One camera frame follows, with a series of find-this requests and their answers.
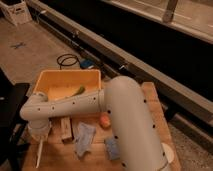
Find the white dish brush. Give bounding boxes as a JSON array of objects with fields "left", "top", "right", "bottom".
[{"left": 36, "top": 139, "right": 43, "bottom": 168}]

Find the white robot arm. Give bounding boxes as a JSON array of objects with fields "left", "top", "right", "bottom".
[{"left": 20, "top": 76, "right": 171, "bottom": 171}]

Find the blue device on floor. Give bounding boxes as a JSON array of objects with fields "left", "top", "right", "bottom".
[{"left": 80, "top": 59, "right": 94, "bottom": 69}]

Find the orange round fruit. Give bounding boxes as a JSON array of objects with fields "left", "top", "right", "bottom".
[{"left": 100, "top": 114, "right": 111, "bottom": 129}]

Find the yellow plastic bin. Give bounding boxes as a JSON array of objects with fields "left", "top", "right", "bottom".
[{"left": 33, "top": 69, "right": 101, "bottom": 101}]

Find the blue grey cloth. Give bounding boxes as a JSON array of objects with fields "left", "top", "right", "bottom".
[{"left": 74, "top": 122, "right": 96, "bottom": 158}]

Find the small wooden block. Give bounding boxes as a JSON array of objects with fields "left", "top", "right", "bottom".
[{"left": 61, "top": 117, "right": 72, "bottom": 141}]

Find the blue sponge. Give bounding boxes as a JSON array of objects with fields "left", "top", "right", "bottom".
[{"left": 104, "top": 137, "right": 120, "bottom": 160}]

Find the white bowl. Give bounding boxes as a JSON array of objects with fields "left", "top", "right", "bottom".
[{"left": 162, "top": 143, "right": 174, "bottom": 163}]

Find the black chair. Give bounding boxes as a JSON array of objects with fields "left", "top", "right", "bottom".
[{"left": 0, "top": 68, "right": 30, "bottom": 171}]

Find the white cardboard box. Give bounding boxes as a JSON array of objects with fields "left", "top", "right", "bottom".
[{"left": 0, "top": 0, "right": 32, "bottom": 26}]

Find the black coiled cable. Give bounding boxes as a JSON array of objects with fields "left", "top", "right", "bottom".
[{"left": 56, "top": 53, "right": 81, "bottom": 70}]

